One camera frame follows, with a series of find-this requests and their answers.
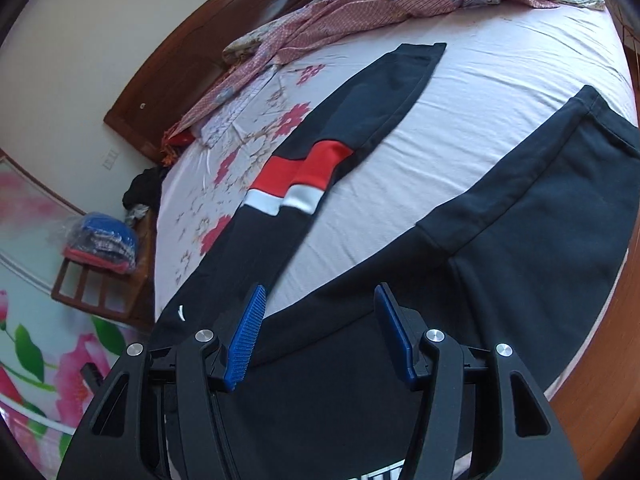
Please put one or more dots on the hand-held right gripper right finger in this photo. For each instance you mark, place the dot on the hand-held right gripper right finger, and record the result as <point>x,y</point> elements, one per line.
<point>395,335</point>

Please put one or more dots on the wooden chair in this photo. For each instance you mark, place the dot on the wooden chair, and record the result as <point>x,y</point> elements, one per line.
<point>100,290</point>

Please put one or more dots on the white wall switch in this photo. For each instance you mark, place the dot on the white wall switch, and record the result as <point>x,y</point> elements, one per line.
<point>109,158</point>

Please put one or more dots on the dark clothes pile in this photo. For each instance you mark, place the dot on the dark clothes pile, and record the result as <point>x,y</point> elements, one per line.
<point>145,187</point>

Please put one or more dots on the black pants with red-white stripes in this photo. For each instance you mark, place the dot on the black pants with red-white stripes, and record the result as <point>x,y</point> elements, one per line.
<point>525,235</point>

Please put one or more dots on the floral white bed sheet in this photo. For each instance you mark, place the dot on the floral white bed sheet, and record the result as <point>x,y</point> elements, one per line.
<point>475,110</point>

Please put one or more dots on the plastic bag of blue clothes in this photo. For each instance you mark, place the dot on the plastic bag of blue clothes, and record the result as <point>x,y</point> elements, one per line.
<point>102,242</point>

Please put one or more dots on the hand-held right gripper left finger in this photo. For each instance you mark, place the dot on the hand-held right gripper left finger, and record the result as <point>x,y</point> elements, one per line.
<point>245,340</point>

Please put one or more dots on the dark wooden headboard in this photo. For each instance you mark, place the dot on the dark wooden headboard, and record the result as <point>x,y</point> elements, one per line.
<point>200,45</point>

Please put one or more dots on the pink checked quilt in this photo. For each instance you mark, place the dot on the pink checked quilt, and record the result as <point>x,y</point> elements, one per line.
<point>350,15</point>

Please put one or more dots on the red round object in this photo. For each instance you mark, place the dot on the red round object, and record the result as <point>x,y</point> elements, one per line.
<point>183,138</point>

